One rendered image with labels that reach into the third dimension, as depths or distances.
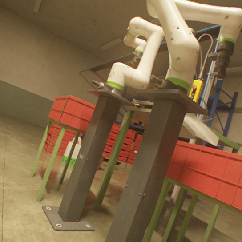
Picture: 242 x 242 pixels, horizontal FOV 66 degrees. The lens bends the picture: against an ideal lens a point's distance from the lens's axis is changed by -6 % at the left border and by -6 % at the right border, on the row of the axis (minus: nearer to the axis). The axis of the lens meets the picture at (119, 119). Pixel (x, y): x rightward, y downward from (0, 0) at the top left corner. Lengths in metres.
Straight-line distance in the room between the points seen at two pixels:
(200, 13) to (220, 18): 0.11
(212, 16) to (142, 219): 1.07
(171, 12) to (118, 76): 0.61
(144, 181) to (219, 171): 0.36
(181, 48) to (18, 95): 8.83
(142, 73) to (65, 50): 8.67
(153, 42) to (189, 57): 0.72
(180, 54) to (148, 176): 0.53
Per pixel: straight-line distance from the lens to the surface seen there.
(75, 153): 3.38
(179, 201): 1.53
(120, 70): 1.39
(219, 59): 1.21
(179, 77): 0.97
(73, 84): 9.84
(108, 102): 1.33
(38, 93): 9.47
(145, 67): 1.45
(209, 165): 1.04
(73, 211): 1.44
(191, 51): 0.86
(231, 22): 1.20
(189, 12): 1.20
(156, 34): 1.58
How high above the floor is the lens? 0.65
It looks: 5 degrees up
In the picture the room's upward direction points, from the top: 20 degrees clockwise
